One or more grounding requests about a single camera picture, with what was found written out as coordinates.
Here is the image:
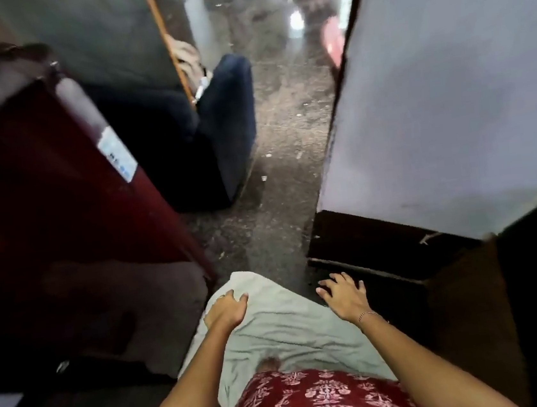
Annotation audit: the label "person's left hand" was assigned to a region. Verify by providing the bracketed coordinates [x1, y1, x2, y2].
[200, 288, 253, 335]

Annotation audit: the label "person's right hand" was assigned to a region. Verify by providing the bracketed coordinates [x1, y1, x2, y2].
[314, 269, 373, 329]

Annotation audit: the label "person's left forearm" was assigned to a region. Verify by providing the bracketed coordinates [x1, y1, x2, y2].
[144, 319, 254, 407]

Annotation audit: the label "person's right forearm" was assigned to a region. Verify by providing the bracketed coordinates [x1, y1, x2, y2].
[357, 296, 522, 407]

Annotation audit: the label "pale green trousers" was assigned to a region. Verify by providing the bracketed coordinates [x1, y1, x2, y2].
[168, 255, 399, 407]

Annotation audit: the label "red floral garment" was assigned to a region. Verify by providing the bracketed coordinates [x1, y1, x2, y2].
[113, 355, 429, 407]

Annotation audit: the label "dark wooden furniture panel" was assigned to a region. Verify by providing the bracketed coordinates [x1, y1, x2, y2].
[416, 194, 537, 407]

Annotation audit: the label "dark blue armchair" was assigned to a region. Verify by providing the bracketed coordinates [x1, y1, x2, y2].
[81, 51, 268, 225]

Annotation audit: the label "white blue sticker label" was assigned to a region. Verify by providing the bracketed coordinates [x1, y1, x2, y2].
[94, 123, 141, 187]

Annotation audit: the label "dark red refrigerator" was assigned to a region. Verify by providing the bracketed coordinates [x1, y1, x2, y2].
[0, 21, 229, 402]

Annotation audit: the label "pink plastic object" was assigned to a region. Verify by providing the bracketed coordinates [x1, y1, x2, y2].
[319, 15, 350, 71]

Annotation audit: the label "beige crumpled cloth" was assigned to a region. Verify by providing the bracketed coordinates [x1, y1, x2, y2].
[164, 29, 215, 107]

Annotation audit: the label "thin metal bracelet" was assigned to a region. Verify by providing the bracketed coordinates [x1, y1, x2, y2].
[355, 309, 383, 330]

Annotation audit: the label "wooden door frame strip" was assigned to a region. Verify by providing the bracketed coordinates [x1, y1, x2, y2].
[141, 0, 198, 114]

